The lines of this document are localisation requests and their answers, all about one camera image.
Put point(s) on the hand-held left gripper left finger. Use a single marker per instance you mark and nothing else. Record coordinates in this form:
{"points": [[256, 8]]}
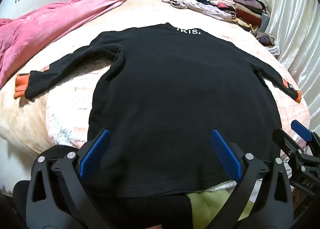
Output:
{"points": [[96, 151]]}

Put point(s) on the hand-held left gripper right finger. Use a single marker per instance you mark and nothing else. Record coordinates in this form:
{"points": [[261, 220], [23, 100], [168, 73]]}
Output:
{"points": [[225, 153]]}

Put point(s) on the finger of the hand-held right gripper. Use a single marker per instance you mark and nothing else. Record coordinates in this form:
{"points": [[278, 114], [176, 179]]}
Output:
{"points": [[300, 126], [283, 140]]}

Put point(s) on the black sweater with orange cuffs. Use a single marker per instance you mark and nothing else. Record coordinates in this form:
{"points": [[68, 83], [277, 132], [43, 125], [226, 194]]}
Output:
{"points": [[175, 93]]}

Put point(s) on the pile of folded clothes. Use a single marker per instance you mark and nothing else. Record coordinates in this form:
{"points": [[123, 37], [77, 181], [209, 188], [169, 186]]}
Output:
{"points": [[237, 6]]}

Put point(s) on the orange and white terry mat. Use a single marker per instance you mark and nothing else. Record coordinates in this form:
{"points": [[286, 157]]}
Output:
{"points": [[70, 108]]}

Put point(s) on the green fleece garment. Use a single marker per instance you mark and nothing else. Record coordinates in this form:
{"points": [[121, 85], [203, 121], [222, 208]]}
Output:
{"points": [[212, 206]]}

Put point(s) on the dark cloth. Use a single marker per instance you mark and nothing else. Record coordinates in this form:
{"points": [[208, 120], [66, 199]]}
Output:
{"points": [[140, 209]]}

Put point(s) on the beige bed cover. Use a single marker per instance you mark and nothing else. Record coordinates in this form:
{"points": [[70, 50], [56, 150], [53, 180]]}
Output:
{"points": [[30, 118]]}

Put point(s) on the white cloth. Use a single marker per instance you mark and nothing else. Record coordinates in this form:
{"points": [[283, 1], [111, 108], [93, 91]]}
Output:
{"points": [[275, 49]]}

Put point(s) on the purple cloth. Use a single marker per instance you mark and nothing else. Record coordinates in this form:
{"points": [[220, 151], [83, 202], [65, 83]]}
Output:
{"points": [[265, 40]]}

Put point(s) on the white satin curtain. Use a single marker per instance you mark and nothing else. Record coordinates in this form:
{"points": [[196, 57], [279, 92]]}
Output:
{"points": [[295, 31]]}

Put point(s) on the pink velvet blanket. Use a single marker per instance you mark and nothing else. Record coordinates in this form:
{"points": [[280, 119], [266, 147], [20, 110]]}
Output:
{"points": [[50, 23]]}

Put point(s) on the lilac crumpled garment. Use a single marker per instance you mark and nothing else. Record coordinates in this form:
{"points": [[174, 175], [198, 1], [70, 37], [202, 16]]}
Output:
{"points": [[195, 2]]}

